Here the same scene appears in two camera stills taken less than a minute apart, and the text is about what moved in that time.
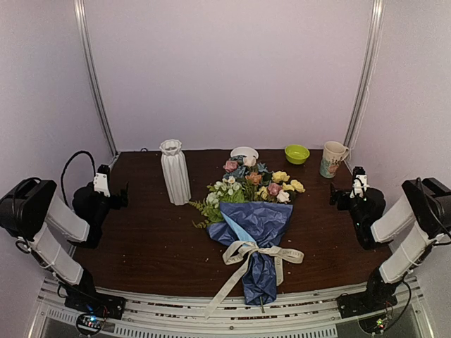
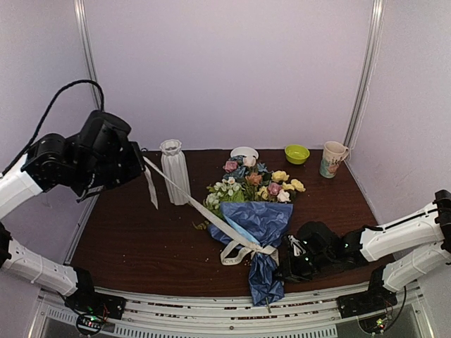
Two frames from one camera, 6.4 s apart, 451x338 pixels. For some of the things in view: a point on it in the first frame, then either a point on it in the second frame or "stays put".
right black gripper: x=344 y=195 -> x=288 y=259
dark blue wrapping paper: x=265 y=222 stays put
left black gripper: x=123 y=201 -> x=135 y=161
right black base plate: x=365 y=302 stays put
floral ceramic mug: x=333 y=153 stays put
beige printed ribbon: x=279 y=254 -> x=240 y=250
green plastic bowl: x=296 y=154 stays put
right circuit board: x=374 y=324 stays put
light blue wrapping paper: x=242 y=234 stays put
